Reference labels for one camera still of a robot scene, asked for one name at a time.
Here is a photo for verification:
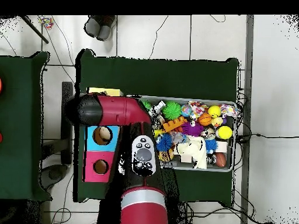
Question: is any wire mesh bin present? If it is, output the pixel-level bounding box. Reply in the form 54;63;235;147
137;95;238;173

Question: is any purple furry monster toy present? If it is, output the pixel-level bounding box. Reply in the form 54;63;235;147
182;121;205;137

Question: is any yellow ball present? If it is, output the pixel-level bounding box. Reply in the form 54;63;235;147
217;125;233;141
208;105;222;118

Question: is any grey round stand base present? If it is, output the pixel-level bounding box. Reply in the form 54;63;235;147
39;163;71;190

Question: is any dark green table cloth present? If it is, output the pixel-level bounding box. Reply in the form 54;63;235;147
0;51;50;201
74;48;241;206

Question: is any orange plastic toy block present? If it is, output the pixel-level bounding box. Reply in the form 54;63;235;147
162;116;187;134

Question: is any orange toy basketball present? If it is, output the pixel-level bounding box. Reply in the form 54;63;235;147
198;113;213;127

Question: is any wooden box with three holes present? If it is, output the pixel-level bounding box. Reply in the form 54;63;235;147
84;87;123;183

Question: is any blue spiky ball with eyes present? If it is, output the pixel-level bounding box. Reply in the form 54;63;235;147
155;134;174;152

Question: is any thin black rod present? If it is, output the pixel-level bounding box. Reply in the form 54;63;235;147
18;15;50;44

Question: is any person's foot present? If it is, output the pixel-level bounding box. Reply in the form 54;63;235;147
84;15;103;38
96;15;116;41

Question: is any cream knitted cloth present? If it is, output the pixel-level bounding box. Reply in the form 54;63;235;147
175;136;208;170

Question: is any small colourful floor toy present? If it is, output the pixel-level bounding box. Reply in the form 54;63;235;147
38;16;54;30

